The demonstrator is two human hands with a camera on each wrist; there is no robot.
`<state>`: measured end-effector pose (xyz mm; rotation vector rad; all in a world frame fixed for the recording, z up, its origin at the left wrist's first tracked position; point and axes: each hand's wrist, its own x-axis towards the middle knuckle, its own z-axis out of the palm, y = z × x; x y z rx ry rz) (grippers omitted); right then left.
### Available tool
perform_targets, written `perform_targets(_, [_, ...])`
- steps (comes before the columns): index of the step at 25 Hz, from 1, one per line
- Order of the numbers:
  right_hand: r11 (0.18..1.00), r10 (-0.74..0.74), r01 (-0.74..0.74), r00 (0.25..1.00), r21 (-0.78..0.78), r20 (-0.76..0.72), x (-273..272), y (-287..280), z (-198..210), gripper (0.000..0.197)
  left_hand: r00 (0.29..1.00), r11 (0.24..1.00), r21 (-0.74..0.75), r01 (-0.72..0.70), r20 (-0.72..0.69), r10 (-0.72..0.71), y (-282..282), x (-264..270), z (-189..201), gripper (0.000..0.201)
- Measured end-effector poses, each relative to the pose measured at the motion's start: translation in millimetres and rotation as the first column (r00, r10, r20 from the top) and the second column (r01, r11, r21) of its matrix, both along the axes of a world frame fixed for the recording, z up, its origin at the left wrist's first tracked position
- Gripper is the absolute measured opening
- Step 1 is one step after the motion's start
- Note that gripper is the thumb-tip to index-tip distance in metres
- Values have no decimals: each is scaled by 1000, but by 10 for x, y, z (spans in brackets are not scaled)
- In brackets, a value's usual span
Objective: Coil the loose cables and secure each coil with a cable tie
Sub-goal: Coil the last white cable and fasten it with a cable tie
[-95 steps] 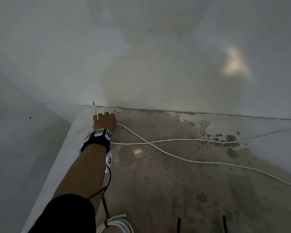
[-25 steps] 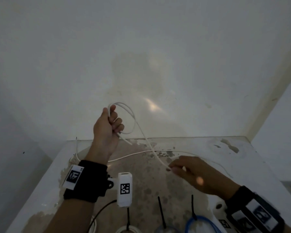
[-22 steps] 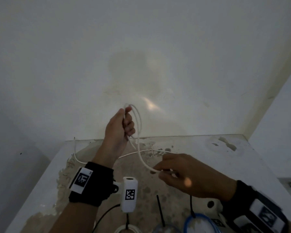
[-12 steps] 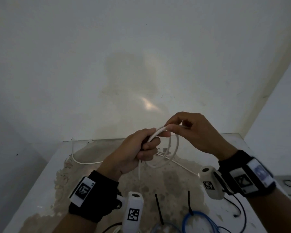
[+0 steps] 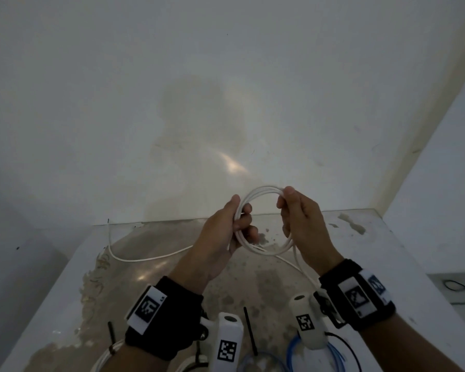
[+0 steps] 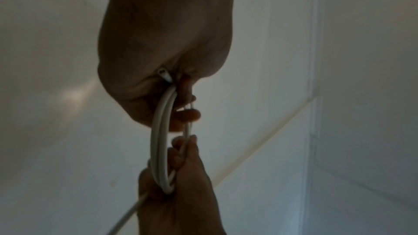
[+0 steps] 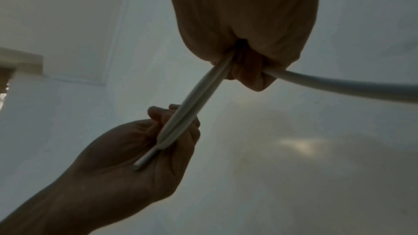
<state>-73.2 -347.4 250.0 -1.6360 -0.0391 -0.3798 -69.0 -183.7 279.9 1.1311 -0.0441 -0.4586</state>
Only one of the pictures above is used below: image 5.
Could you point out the person's left hand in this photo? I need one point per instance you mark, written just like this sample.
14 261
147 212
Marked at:
209 247

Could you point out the person's right forearm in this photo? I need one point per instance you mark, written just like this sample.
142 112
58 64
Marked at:
410 344

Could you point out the person's right hand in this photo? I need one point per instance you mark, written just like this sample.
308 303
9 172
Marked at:
310 232

